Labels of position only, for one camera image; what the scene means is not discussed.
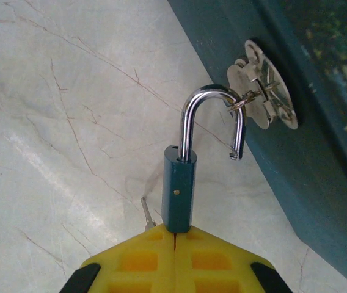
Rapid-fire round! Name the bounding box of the starry night print box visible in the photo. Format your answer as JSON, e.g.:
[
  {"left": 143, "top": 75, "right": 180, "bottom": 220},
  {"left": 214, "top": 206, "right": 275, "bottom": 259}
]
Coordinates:
[{"left": 167, "top": 0, "right": 347, "bottom": 291}]

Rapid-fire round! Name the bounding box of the silver flower-shaped hasp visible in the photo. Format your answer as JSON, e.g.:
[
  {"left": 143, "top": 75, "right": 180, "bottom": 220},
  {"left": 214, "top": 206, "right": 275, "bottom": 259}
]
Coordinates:
[{"left": 227, "top": 38, "right": 299, "bottom": 131}]

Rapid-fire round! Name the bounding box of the blue padlock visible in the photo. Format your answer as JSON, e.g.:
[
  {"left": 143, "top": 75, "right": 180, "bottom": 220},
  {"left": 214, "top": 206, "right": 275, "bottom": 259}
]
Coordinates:
[{"left": 161, "top": 84, "right": 248, "bottom": 234}]

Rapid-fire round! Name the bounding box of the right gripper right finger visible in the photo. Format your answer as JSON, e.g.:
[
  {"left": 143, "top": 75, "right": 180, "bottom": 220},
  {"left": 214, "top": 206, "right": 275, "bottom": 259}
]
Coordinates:
[{"left": 175, "top": 225, "right": 288, "bottom": 293}]

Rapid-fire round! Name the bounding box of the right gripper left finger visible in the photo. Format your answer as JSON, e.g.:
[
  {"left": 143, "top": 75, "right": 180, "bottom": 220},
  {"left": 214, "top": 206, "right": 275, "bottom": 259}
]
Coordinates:
[{"left": 59, "top": 224, "right": 176, "bottom": 293}]

